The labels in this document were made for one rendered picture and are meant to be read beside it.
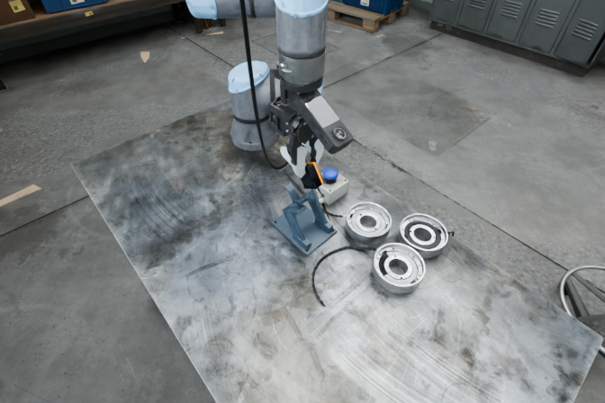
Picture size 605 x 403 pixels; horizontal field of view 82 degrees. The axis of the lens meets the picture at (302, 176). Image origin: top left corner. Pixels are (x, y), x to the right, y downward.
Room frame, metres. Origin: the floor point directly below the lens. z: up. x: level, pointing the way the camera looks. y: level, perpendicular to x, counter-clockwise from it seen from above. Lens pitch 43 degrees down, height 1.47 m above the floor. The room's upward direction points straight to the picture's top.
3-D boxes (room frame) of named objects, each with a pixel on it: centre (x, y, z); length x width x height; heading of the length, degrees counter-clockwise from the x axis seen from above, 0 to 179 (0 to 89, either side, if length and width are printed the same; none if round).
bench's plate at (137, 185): (0.52, 0.06, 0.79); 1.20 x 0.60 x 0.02; 42
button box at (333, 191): (0.66, -0.07, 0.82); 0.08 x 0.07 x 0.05; 42
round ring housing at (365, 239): (0.53, -0.15, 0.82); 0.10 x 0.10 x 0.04
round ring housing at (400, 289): (0.41, -0.20, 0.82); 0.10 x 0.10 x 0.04
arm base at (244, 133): (0.91, 0.15, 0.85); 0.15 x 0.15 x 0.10
